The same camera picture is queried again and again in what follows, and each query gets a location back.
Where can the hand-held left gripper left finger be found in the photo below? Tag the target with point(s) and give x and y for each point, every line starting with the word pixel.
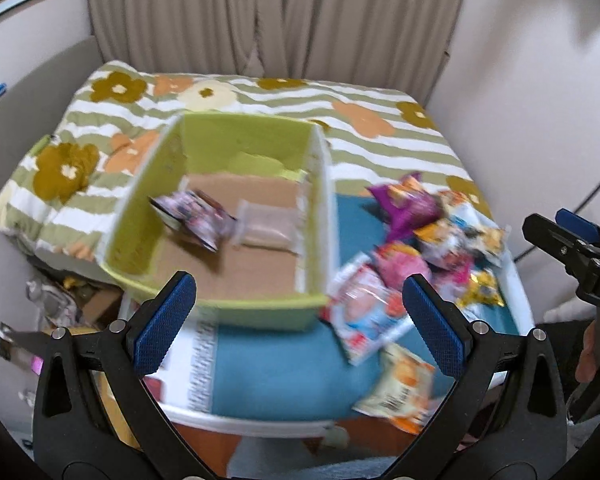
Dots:
pixel 166 317

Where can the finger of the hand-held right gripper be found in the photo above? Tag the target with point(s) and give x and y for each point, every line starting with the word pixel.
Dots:
pixel 575 222
pixel 547 232

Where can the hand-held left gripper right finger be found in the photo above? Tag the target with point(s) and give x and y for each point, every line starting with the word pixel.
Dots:
pixel 435 330

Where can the pink snack packet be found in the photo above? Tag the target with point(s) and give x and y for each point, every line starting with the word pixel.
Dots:
pixel 400 265

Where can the dark purple snack packet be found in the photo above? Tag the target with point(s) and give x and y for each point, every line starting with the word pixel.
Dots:
pixel 190 217

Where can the green cardboard box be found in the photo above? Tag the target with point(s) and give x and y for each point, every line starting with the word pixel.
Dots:
pixel 145 200

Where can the bright purple snack packet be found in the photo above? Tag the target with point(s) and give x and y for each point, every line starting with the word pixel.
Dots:
pixel 405 210

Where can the clear snack packet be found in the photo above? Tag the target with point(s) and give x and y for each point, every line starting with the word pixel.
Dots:
pixel 267 227

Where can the person's right hand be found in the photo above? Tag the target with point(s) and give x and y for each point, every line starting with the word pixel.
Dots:
pixel 586 355

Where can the magenta snack packet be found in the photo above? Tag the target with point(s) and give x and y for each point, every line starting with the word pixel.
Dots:
pixel 452 277

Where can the gold snack packet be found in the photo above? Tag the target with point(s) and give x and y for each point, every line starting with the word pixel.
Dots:
pixel 480 287

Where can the white yellow blue snack packet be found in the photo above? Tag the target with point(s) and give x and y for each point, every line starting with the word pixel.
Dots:
pixel 482 230

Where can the brown cardboard piece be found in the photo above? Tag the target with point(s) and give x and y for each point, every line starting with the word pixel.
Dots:
pixel 100 307

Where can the cream orange chip packet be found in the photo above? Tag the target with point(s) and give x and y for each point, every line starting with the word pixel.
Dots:
pixel 397 390

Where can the grey plastic bag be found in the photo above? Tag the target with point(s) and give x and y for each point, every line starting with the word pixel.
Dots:
pixel 52 300

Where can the teal cloth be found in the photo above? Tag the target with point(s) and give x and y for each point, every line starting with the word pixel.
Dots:
pixel 280 360

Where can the floral striped blanket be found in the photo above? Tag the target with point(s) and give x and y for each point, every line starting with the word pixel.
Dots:
pixel 260 100

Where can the grey headboard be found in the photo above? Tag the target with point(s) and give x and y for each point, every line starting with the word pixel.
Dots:
pixel 30 80

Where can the beige curtain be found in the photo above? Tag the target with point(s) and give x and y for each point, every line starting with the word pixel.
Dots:
pixel 280 15

